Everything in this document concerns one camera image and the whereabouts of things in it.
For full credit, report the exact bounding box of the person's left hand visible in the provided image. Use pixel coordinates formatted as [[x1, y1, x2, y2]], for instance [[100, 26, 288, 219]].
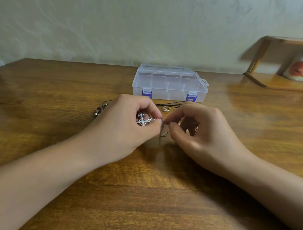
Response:
[[76, 93, 164, 166]]

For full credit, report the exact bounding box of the person's right hand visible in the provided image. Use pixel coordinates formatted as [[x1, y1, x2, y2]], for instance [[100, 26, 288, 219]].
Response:
[[163, 102, 254, 180]]

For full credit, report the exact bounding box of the clear plastic organizer box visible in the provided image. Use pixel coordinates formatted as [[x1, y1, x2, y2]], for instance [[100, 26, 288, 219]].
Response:
[[132, 64, 209, 103]]

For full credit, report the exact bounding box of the person's left forearm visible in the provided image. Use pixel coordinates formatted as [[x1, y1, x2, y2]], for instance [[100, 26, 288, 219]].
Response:
[[0, 137, 104, 230]]

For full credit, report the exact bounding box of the person's right forearm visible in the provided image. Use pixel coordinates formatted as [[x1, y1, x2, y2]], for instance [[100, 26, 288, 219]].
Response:
[[227, 156, 303, 230]]

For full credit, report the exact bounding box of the wooden shelf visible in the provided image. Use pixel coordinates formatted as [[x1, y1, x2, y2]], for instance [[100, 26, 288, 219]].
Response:
[[242, 35, 303, 92]]

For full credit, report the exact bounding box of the white printed mug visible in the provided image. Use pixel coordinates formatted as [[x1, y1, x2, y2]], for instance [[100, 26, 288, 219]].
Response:
[[282, 53, 303, 82]]

